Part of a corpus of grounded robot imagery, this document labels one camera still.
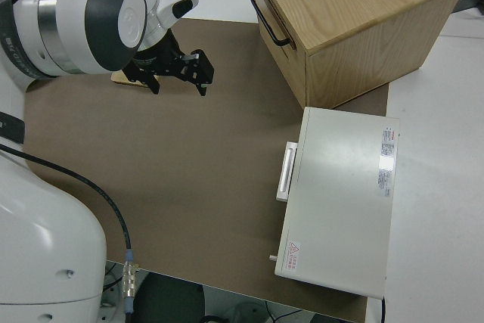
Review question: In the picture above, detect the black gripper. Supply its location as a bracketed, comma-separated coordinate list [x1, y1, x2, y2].
[126, 31, 215, 98]

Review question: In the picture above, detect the wooden mug tree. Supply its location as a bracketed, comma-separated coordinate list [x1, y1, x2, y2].
[110, 69, 149, 90]

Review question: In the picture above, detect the brown table mat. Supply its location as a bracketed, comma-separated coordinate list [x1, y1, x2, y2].
[23, 18, 390, 318]

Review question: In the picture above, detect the large wooden box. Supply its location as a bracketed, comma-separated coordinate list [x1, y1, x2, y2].
[245, 0, 469, 109]

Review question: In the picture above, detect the white toaster oven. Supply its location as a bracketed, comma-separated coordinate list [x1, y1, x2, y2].
[268, 106, 401, 298]

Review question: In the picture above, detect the black box handle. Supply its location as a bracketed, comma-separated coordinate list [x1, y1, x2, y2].
[249, 0, 292, 47]

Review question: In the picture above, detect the black cable with metal connector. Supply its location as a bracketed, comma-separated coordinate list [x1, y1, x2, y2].
[0, 143, 139, 315]

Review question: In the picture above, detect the black toaster power cord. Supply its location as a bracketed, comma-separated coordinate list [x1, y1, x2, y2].
[377, 296, 389, 323]

